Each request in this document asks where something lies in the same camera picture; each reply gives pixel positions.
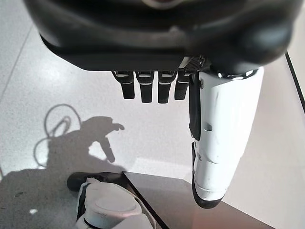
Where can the brown wooden table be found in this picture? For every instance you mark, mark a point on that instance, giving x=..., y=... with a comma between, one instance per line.
x=171, y=202

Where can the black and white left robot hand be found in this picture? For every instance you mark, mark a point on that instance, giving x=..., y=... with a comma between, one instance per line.
x=143, y=35

